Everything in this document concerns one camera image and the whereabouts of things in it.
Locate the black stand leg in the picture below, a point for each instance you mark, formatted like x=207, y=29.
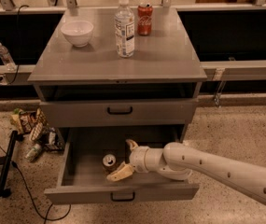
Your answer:
x=5, y=163

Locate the white ceramic bowl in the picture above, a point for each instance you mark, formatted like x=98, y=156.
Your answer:
x=78, y=33

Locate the crushed green can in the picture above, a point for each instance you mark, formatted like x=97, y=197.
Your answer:
x=33, y=153

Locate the closed grey upper drawer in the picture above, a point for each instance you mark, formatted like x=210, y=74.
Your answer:
x=119, y=112

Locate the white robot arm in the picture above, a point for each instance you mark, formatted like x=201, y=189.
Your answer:
x=176, y=161

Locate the open grey lower drawer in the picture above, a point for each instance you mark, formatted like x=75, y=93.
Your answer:
x=83, y=177

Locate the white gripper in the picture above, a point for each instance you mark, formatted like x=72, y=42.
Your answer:
x=137, y=159

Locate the red cola can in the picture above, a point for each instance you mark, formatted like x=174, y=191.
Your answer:
x=144, y=24

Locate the grey drawer cabinet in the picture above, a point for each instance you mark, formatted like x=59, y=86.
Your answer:
x=164, y=64

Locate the snack bag pile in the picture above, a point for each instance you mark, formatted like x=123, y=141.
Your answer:
x=35, y=124

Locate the small water bottle on ledge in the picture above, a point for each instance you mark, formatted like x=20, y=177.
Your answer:
x=7, y=59

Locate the orange soda can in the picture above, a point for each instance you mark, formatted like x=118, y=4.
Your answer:
x=110, y=163

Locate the clear plastic water bottle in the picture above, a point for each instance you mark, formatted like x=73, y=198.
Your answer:
x=124, y=29

